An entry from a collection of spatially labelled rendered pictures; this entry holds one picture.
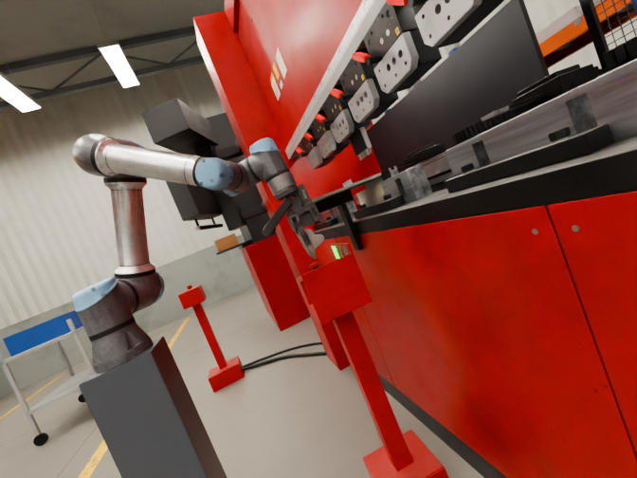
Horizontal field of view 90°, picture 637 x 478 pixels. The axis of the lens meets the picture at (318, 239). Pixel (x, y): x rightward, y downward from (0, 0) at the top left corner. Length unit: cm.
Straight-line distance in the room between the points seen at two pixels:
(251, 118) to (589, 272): 184
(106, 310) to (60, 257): 780
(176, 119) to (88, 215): 660
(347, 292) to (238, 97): 153
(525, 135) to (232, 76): 178
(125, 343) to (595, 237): 104
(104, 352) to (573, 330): 104
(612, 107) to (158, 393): 111
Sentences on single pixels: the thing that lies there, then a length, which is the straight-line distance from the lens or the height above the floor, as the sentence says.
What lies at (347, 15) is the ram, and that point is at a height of 143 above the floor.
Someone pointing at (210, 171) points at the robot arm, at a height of 113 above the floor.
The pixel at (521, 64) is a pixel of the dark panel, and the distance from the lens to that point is 136.
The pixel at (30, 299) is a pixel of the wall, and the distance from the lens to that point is 910.
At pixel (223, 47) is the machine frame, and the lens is 228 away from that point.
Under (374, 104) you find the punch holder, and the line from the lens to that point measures 103.
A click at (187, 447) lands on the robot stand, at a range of 110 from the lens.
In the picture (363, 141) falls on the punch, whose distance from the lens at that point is 119.
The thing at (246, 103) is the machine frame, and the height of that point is 174.
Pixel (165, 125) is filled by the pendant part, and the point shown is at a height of 182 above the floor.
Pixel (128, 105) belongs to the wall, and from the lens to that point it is 912.
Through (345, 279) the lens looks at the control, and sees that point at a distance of 90.
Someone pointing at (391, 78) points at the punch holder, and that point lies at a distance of 93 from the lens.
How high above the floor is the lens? 94
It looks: 3 degrees down
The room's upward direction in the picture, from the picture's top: 22 degrees counter-clockwise
